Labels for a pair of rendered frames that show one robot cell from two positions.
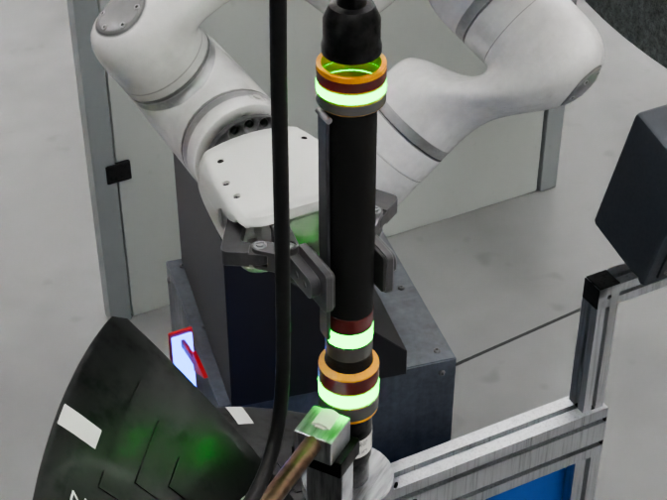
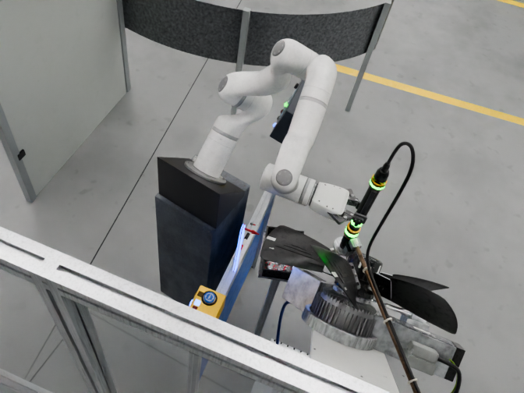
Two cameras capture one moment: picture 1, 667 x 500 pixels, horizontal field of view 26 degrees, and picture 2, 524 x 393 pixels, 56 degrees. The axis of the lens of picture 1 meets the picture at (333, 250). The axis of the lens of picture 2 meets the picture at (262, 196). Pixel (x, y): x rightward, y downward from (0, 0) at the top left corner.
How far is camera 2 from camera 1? 114 cm
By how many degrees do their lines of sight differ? 39
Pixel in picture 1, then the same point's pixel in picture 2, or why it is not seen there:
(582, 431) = not seen: hidden behind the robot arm
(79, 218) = not seen: outside the picture
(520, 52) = (257, 107)
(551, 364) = (173, 149)
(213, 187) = (323, 207)
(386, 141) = (228, 143)
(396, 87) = (226, 127)
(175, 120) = (295, 193)
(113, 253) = (26, 181)
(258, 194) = (336, 205)
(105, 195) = (19, 164)
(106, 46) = (286, 187)
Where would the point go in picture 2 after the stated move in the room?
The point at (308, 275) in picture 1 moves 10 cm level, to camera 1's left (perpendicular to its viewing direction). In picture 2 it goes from (360, 218) to (338, 236)
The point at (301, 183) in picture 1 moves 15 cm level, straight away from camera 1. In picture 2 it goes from (339, 197) to (303, 166)
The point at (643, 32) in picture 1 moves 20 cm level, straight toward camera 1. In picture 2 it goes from (161, 38) to (171, 56)
